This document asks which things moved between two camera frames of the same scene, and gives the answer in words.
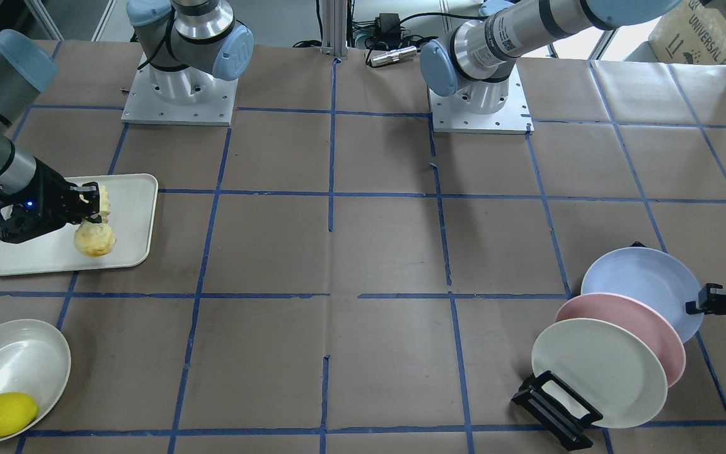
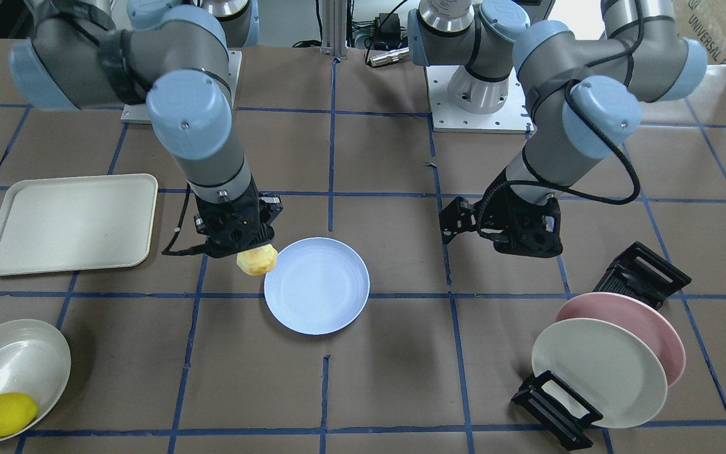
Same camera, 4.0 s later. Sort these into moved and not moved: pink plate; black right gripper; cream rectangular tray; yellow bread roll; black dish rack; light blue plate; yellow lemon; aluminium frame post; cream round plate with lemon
Moved: black right gripper; yellow bread roll; light blue plate
Not moved: black dish rack; aluminium frame post; cream rectangular tray; yellow lemon; cream round plate with lemon; pink plate
